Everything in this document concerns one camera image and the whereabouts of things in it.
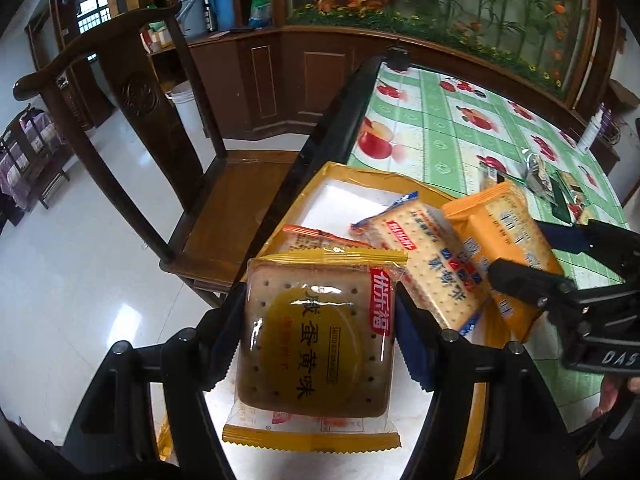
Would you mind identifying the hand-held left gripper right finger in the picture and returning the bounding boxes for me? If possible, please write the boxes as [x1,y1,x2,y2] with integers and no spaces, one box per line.
[396,284,583,480]

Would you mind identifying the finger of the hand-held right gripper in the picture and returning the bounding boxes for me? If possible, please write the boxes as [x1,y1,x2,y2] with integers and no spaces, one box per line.
[537,217,640,281]
[487,257,581,313]

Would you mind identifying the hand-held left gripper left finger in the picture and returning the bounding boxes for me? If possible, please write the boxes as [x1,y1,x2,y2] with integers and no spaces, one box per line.
[60,280,248,480]

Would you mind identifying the yellow rectangular cracker packet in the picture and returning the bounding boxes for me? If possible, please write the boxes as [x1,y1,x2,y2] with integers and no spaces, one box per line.
[442,180,566,343]

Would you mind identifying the green round cracker packet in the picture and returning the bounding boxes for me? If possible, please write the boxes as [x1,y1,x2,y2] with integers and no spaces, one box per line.
[547,170,586,226]

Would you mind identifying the yellow square cracker packet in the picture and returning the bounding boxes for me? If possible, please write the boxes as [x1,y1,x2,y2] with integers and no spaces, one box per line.
[221,250,408,453]

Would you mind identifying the blue-label soda cracker packet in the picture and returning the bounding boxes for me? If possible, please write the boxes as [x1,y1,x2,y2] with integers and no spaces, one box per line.
[349,191,493,338]

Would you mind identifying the orange cracker packet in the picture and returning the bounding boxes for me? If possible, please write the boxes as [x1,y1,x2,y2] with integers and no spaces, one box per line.
[277,224,376,256]

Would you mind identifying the yellow-taped white box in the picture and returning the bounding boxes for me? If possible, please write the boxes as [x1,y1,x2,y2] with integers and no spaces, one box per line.
[155,160,501,480]

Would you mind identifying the person's right hand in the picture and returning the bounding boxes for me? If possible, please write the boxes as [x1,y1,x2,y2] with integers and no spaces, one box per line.
[592,372,640,423]

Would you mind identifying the white spray bottle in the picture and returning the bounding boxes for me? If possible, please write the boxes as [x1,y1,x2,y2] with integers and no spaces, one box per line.
[577,110,603,153]

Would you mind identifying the purple bottle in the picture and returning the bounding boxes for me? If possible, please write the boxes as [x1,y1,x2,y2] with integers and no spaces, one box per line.
[600,102,618,141]

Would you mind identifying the green fruit-print tablecloth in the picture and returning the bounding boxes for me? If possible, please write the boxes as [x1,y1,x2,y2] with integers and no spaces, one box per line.
[345,60,631,461]

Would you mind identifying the white bucket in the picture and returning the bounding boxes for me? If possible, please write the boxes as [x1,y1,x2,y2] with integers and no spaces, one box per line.
[165,82,206,138]

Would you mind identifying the dark wooden chair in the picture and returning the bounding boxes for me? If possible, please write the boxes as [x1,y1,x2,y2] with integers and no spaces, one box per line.
[12,0,311,308]

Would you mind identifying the small black pot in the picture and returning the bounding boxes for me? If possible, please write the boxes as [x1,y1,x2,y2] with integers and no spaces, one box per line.
[385,46,412,72]

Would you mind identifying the dark wooden cabinet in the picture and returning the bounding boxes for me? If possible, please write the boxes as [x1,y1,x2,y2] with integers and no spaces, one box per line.
[145,25,396,141]

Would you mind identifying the purple cloth covered table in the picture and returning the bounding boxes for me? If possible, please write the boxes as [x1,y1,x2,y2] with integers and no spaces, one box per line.
[0,105,71,211]

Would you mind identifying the orange and white cartons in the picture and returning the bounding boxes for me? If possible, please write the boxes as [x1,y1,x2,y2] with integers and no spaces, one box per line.
[142,25,173,53]

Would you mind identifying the grey kettle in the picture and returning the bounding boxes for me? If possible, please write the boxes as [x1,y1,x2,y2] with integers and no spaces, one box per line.
[177,0,211,38]

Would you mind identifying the blue thermos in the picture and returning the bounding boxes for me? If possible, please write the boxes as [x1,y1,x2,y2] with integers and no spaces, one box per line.
[212,0,236,31]

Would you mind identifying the barred window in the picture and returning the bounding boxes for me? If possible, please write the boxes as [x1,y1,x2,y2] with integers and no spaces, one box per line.
[75,0,113,28]

